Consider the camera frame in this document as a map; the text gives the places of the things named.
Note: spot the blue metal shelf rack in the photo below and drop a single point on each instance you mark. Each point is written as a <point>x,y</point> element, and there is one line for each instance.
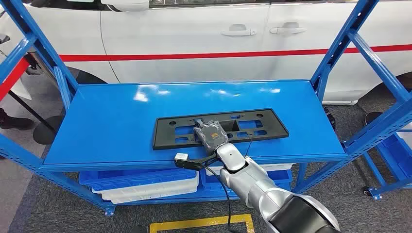
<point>128,128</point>

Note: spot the long red barrier belt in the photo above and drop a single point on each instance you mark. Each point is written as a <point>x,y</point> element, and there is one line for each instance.
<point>193,55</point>

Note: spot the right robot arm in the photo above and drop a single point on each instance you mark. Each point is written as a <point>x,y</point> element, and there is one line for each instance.
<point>257,189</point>

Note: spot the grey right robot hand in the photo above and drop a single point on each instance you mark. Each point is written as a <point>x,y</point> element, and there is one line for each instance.
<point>211,135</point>

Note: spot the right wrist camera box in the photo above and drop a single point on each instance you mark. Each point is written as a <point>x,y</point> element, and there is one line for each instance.
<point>185,160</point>

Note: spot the person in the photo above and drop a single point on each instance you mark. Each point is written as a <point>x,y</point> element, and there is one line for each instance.
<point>16,122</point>

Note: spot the white car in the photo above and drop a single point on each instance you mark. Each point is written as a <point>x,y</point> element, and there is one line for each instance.
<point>193,32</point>

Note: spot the yellow floor tape square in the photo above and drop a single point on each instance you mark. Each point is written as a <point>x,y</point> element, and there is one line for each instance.
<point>199,222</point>

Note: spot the black stanchion with round base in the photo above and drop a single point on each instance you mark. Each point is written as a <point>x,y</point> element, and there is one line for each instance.
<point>48,132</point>

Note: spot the black plastic plate bracket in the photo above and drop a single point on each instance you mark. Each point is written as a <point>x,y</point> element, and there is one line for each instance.
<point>273,128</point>

